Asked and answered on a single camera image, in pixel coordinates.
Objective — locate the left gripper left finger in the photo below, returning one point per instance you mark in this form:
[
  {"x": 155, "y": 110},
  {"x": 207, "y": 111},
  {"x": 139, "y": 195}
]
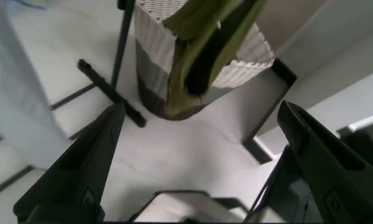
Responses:
[{"x": 77, "y": 177}]

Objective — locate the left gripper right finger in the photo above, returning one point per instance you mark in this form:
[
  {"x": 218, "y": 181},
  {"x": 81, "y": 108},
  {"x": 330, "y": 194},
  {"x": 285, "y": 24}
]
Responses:
[{"x": 335, "y": 174}]

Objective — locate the pale grey shorts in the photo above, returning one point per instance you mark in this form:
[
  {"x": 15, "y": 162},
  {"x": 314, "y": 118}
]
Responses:
[{"x": 18, "y": 93}]

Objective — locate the green garment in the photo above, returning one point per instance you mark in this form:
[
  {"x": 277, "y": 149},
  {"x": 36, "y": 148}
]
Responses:
[{"x": 189, "y": 56}]

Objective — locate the black clothes rack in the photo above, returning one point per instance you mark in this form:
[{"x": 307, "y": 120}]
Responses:
[{"x": 121, "y": 46}]

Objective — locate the white laundry basket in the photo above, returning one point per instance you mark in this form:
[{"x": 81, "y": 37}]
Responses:
[{"x": 152, "y": 40}]

